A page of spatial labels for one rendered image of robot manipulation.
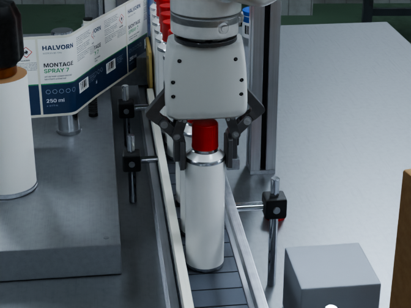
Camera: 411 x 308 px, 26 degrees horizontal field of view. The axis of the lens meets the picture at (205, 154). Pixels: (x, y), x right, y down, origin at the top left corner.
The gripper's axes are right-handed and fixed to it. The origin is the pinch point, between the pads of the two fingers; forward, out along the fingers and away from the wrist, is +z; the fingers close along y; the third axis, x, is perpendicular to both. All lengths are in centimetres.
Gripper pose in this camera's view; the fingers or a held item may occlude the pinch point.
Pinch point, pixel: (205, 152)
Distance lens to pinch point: 112.6
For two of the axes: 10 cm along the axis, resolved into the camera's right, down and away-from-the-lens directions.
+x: 1.2, 4.1, -9.0
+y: -9.9, 0.5, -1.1
